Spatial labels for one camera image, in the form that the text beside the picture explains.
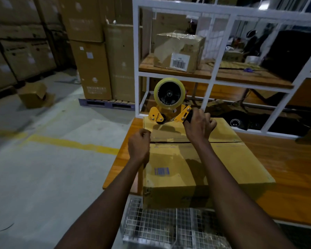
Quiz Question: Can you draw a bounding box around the person's left forearm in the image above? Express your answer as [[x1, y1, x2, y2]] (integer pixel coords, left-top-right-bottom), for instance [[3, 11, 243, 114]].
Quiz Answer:
[[54, 158, 148, 249]]

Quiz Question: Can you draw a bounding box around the orange wooden table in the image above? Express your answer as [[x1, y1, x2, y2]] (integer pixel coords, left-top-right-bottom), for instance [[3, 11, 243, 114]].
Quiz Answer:
[[103, 118, 311, 227]]

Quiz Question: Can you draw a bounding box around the white metal shelf frame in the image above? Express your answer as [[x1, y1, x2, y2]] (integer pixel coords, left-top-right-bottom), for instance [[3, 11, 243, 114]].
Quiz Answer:
[[132, 0, 311, 140]]

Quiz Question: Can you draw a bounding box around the tall plain cardboard box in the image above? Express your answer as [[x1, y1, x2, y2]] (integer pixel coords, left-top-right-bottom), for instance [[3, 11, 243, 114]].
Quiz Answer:
[[103, 23, 142, 103]]

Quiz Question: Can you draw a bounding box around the black monitor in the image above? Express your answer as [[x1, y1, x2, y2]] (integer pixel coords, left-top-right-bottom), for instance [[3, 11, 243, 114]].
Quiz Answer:
[[262, 29, 311, 82]]

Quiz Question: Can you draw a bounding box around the white wire mesh shelf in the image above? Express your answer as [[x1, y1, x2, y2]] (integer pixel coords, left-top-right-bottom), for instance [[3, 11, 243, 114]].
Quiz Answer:
[[120, 197, 233, 249]]

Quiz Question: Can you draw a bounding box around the wide brown cardboard box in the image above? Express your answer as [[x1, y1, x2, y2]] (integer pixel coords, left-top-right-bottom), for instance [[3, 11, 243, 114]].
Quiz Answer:
[[57, 0, 105, 42]]

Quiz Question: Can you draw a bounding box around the black round-logo device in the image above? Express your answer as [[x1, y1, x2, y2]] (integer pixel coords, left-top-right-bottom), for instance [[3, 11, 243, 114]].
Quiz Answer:
[[229, 118, 249, 130]]

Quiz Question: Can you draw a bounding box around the person's right hand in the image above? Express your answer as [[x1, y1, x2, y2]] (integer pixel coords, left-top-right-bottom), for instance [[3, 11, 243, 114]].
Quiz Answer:
[[183, 108, 217, 147]]

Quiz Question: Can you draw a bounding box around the clear packing tape roll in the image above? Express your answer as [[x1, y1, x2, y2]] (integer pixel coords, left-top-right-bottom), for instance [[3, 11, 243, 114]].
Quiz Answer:
[[153, 77, 186, 111]]

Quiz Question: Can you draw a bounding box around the flattened cardboard sheet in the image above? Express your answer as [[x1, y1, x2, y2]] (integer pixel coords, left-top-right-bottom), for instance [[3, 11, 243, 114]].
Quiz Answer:
[[207, 61, 265, 72]]

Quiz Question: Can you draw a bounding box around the wall of stacked cartons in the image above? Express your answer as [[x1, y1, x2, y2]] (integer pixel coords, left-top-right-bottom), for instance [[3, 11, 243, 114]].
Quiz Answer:
[[0, 0, 76, 94]]

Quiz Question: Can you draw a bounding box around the wooden shelf board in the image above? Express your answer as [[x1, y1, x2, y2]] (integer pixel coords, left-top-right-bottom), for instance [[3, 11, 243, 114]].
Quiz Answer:
[[139, 53, 295, 89]]

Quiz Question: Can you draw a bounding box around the person's left hand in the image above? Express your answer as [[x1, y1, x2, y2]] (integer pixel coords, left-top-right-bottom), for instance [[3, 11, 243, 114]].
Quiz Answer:
[[128, 129, 151, 164]]

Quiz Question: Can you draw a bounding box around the taped box with barcode label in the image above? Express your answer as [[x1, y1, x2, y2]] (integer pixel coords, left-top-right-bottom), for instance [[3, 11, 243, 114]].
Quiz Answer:
[[153, 31, 206, 74]]

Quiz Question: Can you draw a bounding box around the yellow cardboard box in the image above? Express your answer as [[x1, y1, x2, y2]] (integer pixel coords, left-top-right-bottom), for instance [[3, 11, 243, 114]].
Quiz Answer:
[[142, 116, 276, 210]]

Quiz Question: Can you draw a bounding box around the person's right forearm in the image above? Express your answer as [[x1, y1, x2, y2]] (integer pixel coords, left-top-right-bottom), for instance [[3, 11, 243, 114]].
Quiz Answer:
[[194, 142, 296, 249]]

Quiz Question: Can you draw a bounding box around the blue pallet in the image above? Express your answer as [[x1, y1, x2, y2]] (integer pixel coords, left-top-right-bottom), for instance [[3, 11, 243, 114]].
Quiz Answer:
[[78, 98, 135, 111]]

